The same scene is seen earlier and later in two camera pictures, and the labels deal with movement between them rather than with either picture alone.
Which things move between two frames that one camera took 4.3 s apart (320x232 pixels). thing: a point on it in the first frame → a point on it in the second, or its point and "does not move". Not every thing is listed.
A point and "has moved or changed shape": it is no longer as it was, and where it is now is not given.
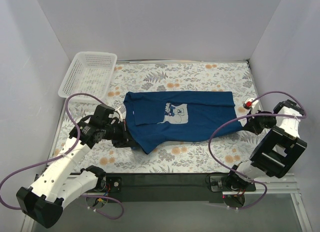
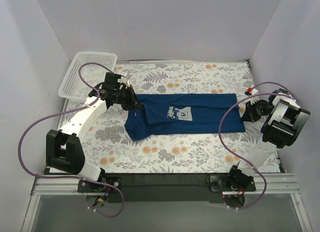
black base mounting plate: [169, 187] does not move
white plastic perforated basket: [91, 72] does not move
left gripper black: [124, 136] → [129, 99]
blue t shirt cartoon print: [153, 117] has moved or changed shape
